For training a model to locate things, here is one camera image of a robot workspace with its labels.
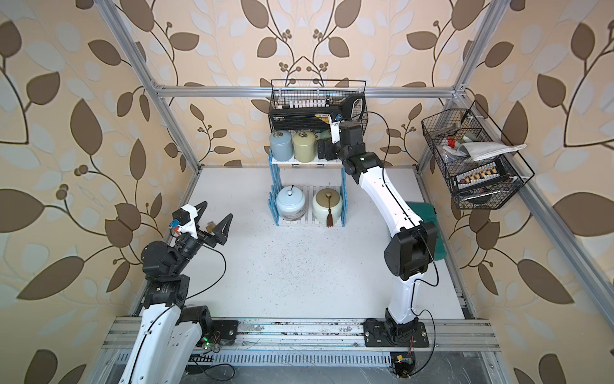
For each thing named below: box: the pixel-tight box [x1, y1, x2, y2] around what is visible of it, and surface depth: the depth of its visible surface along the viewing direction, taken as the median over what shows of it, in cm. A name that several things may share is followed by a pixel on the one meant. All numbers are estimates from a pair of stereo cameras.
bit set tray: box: [453, 159, 508, 192], surface depth 68 cm
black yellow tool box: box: [268, 106, 343, 131], surface depth 85 cm
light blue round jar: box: [275, 184, 307, 222], surface depth 96 cm
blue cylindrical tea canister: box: [270, 129, 295, 162], surface depth 82 cm
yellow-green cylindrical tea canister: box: [292, 130, 318, 164], surface depth 82 cm
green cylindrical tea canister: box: [314, 129, 332, 140], surface depth 84 cm
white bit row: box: [276, 97, 331, 110], surface depth 85 cm
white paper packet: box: [458, 141, 528, 162], surface depth 63 cm
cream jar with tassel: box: [311, 187, 343, 228], surface depth 95 cm
